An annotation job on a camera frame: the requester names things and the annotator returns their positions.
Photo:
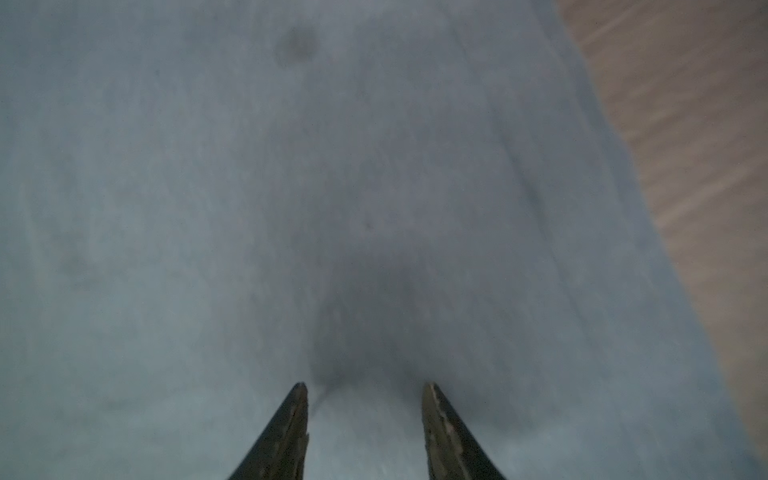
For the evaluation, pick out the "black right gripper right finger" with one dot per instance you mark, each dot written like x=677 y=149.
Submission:
x=453 y=453

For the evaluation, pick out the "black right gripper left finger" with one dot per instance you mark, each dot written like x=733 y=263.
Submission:
x=280 y=450

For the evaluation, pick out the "grey blue t shirt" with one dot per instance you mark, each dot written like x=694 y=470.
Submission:
x=206 y=202

